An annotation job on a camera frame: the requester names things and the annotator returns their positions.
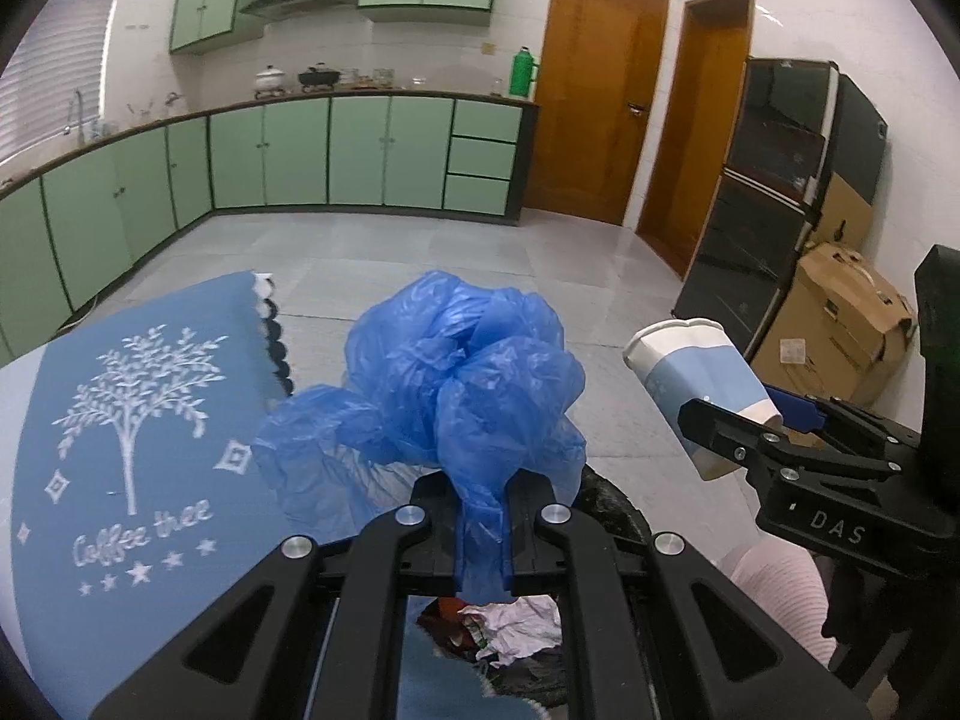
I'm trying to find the red plastic bag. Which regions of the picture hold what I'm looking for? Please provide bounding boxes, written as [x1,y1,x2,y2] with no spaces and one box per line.
[416,596,473,650]

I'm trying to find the white tissue paper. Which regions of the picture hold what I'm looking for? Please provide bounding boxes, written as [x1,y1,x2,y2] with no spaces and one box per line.
[459,595,563,667]

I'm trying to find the blue plastic bag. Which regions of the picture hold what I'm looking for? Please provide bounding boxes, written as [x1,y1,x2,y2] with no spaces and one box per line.
[252,271,586,603]

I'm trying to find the pink sleeved forearm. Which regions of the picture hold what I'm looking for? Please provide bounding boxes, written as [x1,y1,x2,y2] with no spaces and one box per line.
[719,536,836,667]

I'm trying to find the black lined trash bin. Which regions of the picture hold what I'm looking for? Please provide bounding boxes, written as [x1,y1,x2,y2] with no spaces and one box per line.
[416,470,658,718]

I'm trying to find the green lower kitchen cabinets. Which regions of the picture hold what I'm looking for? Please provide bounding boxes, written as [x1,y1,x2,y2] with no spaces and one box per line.
[2,91,539,361]

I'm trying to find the chrome kitchen faucet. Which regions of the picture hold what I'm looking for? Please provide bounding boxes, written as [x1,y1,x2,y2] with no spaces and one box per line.
[64,89,86,146]

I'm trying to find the cardboard box on floor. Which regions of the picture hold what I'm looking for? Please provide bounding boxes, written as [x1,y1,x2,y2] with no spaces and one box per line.
[752,242,916,406]

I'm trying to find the black glass cabinet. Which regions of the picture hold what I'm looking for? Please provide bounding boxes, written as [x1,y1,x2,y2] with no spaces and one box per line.
[674,57,889,358]

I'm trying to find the blue coffee tree tablecloth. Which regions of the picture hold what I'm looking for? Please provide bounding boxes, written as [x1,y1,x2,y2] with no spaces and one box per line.
[0,269,542,720]

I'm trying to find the open wooden door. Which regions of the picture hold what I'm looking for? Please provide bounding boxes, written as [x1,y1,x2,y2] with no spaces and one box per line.
[636,0,755,277]

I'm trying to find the closed wooden door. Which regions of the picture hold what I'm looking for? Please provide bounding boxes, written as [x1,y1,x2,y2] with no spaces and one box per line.
[524,0,669,224]

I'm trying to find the green thermos flask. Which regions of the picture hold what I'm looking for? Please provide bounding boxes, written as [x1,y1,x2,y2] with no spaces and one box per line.
[509,46,539,99]

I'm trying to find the black wok pan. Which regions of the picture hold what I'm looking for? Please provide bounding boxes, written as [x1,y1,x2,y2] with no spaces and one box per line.
[298,64,342,93]

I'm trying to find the white cooking pot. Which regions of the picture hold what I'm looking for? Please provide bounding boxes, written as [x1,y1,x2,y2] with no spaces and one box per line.
[254,65,288,99]

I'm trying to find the black range hood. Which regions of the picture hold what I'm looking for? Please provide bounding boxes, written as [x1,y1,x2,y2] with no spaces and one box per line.
[241,0,358,21]

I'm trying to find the white window blinds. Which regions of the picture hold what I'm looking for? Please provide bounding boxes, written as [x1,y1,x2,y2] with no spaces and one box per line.
[2,0,116,160]

